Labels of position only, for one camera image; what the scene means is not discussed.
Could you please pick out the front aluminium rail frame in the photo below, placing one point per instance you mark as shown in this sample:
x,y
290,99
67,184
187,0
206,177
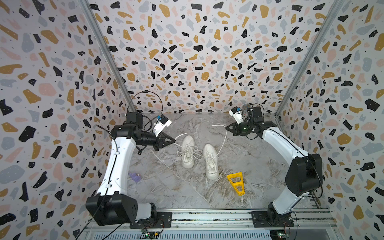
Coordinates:
x,y
302,224

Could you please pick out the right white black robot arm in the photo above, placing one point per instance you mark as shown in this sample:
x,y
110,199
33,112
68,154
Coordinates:
x,y
303,176

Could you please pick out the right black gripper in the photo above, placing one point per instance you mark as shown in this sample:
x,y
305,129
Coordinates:
x,y
233,128

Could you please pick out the purple toy figure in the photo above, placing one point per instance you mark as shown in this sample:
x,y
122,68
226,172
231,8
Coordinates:
x,y
135,177

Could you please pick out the white knit sneaker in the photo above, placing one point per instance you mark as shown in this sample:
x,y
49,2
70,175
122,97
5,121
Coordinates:
x,y
210,156
187,154

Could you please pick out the sprinkle tube on black base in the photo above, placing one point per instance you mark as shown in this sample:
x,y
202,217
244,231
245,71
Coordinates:
x,y
245,108

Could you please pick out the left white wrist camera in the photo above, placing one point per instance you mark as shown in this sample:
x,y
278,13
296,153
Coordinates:
x,y
162,122

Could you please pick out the aluminium corner post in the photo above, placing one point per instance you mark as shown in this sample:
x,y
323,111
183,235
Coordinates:
x,y
85,7
335,8

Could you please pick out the right aluminium corner post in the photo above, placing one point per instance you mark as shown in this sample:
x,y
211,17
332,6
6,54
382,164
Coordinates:
x,y
335,8

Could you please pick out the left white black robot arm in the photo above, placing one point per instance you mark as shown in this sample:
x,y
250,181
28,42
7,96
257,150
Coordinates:
x,y
112,205

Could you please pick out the yellow plastic triangular stand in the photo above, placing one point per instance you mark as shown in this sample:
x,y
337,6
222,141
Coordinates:
x,y
237,182

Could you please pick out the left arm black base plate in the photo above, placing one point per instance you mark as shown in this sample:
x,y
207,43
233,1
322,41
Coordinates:
x,y
161,220

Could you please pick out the left aluminium corner post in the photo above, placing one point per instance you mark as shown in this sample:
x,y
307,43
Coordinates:
x,y
85,7

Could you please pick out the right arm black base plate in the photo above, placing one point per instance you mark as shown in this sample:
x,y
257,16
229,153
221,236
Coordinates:
x,y
265,219

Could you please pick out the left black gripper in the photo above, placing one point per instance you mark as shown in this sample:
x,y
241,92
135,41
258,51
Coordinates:
x,y
160,143

